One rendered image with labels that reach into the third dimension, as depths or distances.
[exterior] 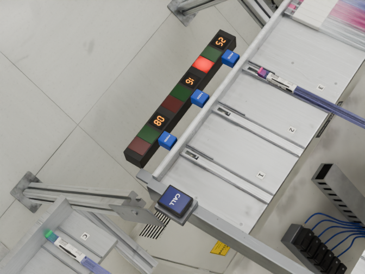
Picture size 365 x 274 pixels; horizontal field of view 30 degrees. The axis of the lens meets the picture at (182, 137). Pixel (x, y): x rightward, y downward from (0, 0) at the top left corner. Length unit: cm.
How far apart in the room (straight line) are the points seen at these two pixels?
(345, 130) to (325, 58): 32
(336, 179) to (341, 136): 12
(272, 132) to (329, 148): 36
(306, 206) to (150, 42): 78
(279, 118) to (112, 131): 80
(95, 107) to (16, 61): 26
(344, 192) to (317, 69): 35
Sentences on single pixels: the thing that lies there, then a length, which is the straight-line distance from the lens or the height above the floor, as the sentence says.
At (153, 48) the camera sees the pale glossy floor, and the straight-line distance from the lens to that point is 209.
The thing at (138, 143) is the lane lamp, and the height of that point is 65.
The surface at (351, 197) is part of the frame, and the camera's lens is 161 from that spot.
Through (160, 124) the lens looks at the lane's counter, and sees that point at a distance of 132.
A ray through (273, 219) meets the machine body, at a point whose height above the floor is 62.
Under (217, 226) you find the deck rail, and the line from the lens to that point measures 119.
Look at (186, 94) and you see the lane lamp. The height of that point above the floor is 67.
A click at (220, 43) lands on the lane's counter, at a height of 66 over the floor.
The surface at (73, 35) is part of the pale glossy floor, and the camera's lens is 198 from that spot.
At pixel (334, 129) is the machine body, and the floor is 62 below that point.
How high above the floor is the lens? 182
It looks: 60 degrees down
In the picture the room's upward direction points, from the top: 86 degrees clockwise
